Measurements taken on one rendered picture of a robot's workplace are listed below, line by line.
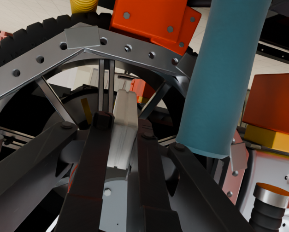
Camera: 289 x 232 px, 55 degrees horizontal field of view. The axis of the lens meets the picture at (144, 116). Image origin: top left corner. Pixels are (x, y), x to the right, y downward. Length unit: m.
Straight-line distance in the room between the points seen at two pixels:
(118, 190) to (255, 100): 0.63
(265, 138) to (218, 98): 0.46
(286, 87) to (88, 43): 0.55
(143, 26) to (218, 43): 0.14
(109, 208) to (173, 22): 0.33
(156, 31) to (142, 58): 0.05
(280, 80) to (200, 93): 0.47
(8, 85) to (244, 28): 0.38
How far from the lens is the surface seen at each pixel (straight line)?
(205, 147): 0.42
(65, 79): 5.96
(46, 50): 0.50
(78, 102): 0.76
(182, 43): 0.53
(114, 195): 0.38
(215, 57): 0.43
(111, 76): 0.61
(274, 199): 0.38
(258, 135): 0.89
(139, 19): 0.51
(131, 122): 0.16
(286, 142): 0.86
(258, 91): 0.92
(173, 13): 0.53
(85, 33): 0.50
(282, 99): 0.83
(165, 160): 0.15
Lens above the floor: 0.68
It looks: 4 degrees up
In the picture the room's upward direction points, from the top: 166 degrees counter-clockwise
